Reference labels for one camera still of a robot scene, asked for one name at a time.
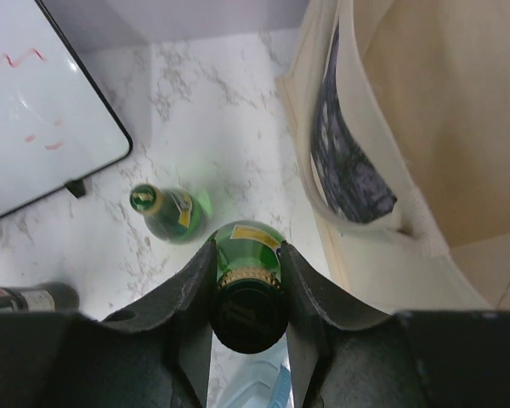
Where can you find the green bottle yellow label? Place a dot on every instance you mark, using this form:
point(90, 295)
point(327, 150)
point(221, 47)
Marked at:
point(173, 215)

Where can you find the beige canvas tote bag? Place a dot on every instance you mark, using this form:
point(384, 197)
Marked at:
point(400, 113)

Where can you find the cola glass bottle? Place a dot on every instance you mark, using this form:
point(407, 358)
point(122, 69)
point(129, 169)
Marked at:
point(46, 297)

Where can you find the whiteboard with red writing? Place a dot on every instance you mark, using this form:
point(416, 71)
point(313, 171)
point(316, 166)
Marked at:
point(56, 127)

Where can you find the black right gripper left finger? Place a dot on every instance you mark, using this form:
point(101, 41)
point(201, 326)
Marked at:
point(155, 352)

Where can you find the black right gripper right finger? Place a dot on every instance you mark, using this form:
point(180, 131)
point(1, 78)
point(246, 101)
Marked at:
point(345, 353)

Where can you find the green bottle red label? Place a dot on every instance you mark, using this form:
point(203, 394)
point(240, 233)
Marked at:
point(248, 312)

